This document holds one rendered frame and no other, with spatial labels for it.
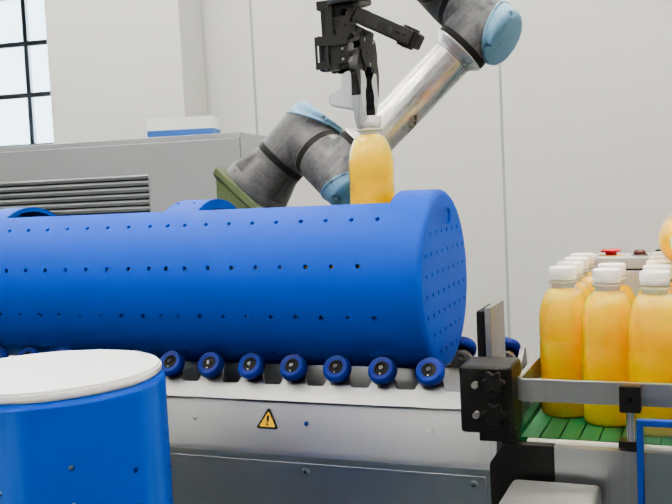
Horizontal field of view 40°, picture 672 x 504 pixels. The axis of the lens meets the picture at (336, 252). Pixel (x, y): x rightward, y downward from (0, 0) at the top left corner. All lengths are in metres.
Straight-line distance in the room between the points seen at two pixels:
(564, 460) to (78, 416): 0.61
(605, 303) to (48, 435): 0.73
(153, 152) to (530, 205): 1.80
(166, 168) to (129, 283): 1.68
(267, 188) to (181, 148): 1.27
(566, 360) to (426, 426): 0.23
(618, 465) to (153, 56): 3.41
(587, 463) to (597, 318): 0.20
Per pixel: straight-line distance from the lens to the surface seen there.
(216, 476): 1.56
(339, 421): 1.43
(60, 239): 1.66
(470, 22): 1.88
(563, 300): 1.34
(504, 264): 4.24
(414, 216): 1.37
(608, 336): 1.30
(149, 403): 1.13
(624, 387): 1.21
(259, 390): 1.49
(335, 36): 1.49
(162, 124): 3.38
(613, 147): 4.23
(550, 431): 1.30
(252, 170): 1.95
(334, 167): 1.86
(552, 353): 1.35
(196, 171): 3.16
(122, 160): 3.27
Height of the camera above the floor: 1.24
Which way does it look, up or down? 4 degrees down
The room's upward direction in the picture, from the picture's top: 3 degrees counter-clockwise
